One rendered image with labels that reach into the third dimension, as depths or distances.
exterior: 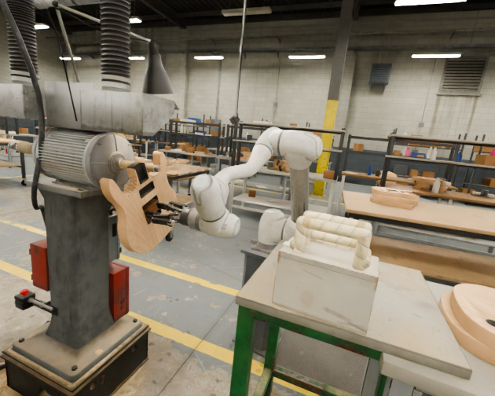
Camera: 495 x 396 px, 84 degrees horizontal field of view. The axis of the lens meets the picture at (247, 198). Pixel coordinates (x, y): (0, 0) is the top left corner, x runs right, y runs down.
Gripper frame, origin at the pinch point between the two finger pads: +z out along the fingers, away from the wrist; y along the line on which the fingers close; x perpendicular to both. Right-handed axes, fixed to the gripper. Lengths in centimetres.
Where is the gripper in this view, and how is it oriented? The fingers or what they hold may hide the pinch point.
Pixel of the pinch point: (152, 209)
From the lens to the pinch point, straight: 128.3
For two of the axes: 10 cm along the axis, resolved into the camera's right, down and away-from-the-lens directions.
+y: 3.7, -5.2, 7.7
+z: -9.3, -1.6, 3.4
